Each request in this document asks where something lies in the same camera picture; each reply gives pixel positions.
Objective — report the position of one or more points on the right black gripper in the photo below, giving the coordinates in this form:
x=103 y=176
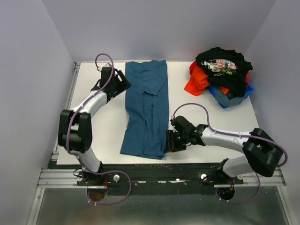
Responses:
x=170 y=135

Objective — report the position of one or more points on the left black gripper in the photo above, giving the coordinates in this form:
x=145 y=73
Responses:
x=124 y=84

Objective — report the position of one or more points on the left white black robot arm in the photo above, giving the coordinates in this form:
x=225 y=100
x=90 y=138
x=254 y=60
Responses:
x=75 y=125

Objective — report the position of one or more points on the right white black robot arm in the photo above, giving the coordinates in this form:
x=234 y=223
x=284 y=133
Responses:
x=260 y=154

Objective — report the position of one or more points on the grey blue t-shirt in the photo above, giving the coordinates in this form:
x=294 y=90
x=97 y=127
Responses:
x=228 y=99

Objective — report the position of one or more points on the orange t-shirt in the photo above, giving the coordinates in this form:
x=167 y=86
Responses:
x=198 y=80

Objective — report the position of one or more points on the black floral t-shirt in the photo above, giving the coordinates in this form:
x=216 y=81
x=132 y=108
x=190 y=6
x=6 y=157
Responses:
x=225 y=68

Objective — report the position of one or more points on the blue plastic bin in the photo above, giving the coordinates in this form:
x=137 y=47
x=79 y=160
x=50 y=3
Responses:
x=212 y=89

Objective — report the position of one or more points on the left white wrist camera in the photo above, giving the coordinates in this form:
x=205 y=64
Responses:
x=107 y=65

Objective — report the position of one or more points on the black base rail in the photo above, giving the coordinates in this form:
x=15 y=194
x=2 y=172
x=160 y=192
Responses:
x=149 y=179

